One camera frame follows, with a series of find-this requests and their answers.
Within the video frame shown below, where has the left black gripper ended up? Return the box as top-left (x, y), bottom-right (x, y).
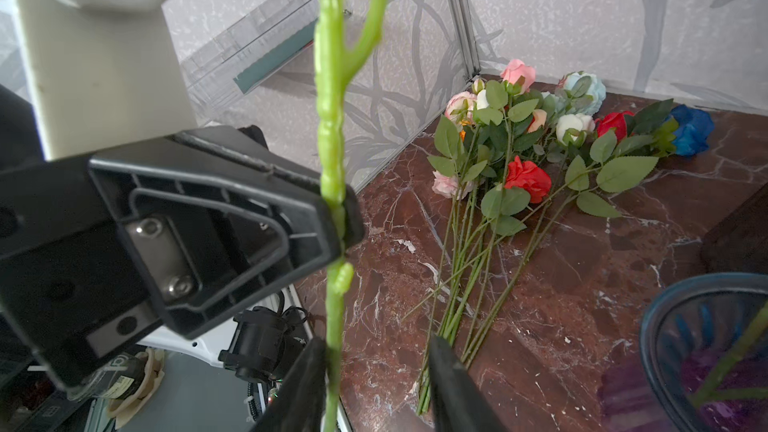
top-left (1, 90), bottom-right (365, 390)

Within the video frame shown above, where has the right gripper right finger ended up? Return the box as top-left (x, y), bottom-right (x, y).
top-left (428, 335), bottom-right (506, 432)

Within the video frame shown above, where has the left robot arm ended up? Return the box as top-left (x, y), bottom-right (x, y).
top-left (1, 90), bottom-right (365, 431)

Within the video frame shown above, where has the clear plastic wall shelf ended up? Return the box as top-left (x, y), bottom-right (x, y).
top-left (181, 0), bottom-right (319, 117)

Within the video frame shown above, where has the bunch of artificial flowers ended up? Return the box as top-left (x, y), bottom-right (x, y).
top-left (403, 58), bottom-right (716, 416)

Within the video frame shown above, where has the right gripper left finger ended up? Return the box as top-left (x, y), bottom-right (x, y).
top-left (250, 337), bottom-right (327, 432)

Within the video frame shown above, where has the purple glass vase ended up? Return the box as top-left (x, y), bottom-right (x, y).
top-left (597, 272), bottom-right (768, 432)

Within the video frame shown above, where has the dark red glass vase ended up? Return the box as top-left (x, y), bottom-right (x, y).
top-left (700, 185), bottom-right (768, 275)

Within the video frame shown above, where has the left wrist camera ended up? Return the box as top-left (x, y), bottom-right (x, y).
top-left (3, 0), bottom-right (197, 161)

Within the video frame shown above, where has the pink flower stem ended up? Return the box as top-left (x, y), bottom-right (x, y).
top-left (689, 304), bottom-right (767, 409)
top-left (314, 0), bottom-right (388, 431)

